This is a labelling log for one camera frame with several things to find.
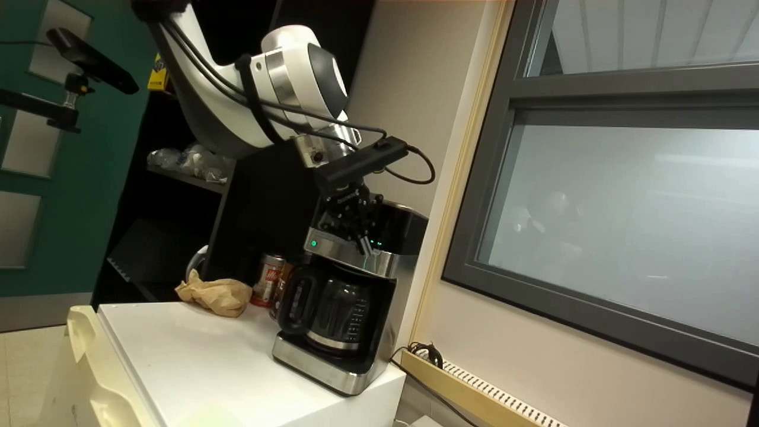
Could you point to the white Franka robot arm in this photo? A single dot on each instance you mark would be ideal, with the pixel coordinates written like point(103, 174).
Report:
point(229, 87)

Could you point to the black steel coffee machine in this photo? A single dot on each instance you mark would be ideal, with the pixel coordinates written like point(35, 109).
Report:
point(388, 237)

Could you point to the yellow box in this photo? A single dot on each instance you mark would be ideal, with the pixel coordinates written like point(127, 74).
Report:
point(156, 77)

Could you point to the beige radiator vent grille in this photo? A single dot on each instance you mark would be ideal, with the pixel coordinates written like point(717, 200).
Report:
point(475, 391)

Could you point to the clear plastic bags pile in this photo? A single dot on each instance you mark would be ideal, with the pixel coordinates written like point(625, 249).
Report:
point(191, 163)

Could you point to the tan plush toy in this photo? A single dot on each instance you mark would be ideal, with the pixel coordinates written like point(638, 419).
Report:
point(216, 297)

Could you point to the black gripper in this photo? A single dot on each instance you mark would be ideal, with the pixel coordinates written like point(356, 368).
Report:
point(346, 208)

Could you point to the black exterior camera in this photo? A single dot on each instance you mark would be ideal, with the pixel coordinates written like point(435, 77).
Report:
point(96, 61)

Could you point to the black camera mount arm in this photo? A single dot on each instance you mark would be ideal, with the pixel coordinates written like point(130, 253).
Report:
point(44, 109)

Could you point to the red drink can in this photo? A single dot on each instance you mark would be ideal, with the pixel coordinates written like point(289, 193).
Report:
point(271, 280)

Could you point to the black shelf unit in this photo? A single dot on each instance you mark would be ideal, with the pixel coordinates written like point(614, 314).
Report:
point(261, 214)

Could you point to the grey window frame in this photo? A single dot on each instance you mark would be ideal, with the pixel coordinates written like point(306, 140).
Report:
point(631, 84)

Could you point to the white cabinet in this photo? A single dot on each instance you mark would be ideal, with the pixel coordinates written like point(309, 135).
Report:
point(213, 371)

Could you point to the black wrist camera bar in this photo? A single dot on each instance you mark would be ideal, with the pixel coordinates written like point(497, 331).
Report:
point(364, 159)

